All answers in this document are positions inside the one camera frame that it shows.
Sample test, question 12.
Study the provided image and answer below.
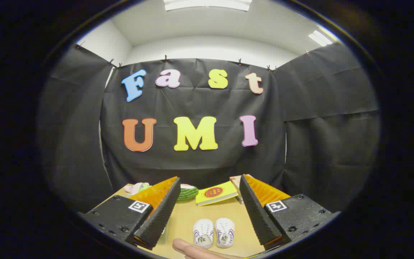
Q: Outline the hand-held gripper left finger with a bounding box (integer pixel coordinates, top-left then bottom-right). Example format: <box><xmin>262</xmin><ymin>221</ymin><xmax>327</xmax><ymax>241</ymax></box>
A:
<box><xmin>79</xmin><ymin>176</ymin><xmax>181</xmax><ymax>251</ymax></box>

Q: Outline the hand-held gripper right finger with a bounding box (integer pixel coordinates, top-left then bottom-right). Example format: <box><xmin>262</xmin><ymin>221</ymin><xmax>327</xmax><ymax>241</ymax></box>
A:
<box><xmin>239</xmin><ymin>174</ymin><xmax>340</xmax><ymax>249</ymax></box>

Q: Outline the white shoe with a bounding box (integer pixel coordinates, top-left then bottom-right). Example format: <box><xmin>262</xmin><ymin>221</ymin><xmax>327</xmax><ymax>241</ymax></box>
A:
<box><xmin>215</xmin><ymin>217</ymin><xmax>235</xmax><ymax>249</ymax></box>
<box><xmin>193</xmin><ymin>219</ymin><xmax>215</xmax><ymax>249</ymax></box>

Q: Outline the pink and green plush toy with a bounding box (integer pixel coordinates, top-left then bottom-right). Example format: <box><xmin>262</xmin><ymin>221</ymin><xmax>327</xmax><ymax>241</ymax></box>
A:
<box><xmin>124</xmin><ymin>182</ymin><xmax>151</xmax><ymax>195</ymax></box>

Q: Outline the watermelon slice plush toy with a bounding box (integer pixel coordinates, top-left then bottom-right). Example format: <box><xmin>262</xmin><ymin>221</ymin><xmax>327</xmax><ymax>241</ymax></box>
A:
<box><xmin>176</xmin><ymin>184</ymin><xmax>199</xmax><ymax>202</ymax></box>

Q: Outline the tan book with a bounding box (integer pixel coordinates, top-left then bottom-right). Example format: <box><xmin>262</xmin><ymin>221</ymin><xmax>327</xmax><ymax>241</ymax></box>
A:
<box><xmin>230</xmin><ymin>174</ymin><xmax>252</xmax><ymax>204</ymax></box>

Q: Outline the yellow book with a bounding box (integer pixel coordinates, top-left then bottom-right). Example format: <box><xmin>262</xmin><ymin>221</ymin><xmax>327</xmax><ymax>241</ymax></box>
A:
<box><xmin>195</xmin><ymin>181</ymin><xmax>239</xmax><ymax>206</ymax></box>

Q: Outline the black backdrop cloth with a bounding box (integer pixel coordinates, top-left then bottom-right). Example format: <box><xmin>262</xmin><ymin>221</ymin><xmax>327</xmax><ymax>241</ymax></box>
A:
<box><xmin>38</xmin><ymin>42</ymin><xmax>380</xmax><ymax>213</ymax></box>

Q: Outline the small ceiling light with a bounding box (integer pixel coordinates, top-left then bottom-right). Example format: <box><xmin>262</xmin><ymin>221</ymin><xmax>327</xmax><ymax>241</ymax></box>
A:
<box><xmin>308</xmin><ymin>30</ymin><xmax>334</xmax><ymax>47</ymax></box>

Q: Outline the long ceiling light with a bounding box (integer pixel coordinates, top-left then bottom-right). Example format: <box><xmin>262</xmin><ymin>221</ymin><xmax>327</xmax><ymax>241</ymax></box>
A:
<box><xmin>164</xmin><ymin>0</ymin><xmax>252</xmax><ymax>12</ymax></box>

